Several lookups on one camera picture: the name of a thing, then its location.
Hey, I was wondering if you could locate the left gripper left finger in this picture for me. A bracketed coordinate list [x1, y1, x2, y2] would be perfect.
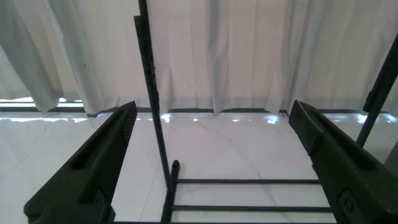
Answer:
[23, 101, 138, 224]

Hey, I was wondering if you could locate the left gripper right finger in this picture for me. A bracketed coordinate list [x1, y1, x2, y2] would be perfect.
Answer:
[288, 99, 398, 224]

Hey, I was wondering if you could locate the black clothes rack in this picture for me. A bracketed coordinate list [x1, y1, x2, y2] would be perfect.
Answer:
[113, 0, 398, 224]

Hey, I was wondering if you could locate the white curtain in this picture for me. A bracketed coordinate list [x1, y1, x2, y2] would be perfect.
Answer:
[0, 0, 398, 115]

